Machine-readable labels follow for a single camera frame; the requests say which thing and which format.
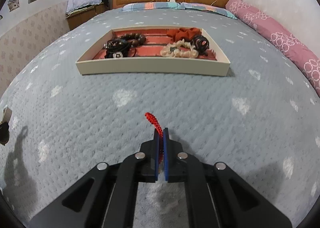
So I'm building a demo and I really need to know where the red braided cord bracelet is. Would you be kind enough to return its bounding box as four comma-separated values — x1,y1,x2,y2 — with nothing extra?
144,111,164,164

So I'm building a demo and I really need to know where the black braided leather bracelet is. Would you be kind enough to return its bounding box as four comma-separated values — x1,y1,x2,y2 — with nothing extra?
103,38,137,59

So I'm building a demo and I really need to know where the cream satin scrunchie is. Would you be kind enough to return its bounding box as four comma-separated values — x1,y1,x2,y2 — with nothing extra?
160,40,199,58

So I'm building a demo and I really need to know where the dark wooden bead bracelet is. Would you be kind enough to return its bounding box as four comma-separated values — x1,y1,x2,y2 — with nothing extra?
119,32,147,48

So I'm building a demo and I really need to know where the rust orange scrunchie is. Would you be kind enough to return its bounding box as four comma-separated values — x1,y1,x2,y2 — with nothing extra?
167,28,201,42

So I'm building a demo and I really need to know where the grey patterned bedspread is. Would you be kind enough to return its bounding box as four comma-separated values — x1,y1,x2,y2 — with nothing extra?
1,10,319,226

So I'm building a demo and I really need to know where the cream tray with red lining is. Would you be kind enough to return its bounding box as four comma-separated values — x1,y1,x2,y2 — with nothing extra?
76,25,231,76

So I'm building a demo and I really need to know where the black hair claw clip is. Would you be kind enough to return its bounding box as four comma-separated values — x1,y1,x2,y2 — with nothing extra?
191,35,209,56

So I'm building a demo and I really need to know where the pink rolled quilt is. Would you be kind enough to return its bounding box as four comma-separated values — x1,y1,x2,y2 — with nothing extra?
226,0,319,93

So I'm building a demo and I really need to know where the brown wooden nightstand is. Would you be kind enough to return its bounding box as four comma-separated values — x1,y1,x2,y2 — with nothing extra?
66,3,110,30

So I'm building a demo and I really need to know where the striped pillow right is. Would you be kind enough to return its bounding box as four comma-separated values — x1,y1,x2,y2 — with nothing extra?
180,2,237,19

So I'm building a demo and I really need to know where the striped pillow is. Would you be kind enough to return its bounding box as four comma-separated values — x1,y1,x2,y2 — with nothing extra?
180,2,237,19
122,2,185,12

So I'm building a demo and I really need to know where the striped pillow left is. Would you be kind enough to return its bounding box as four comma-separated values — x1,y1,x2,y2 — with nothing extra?
122,2,185,12

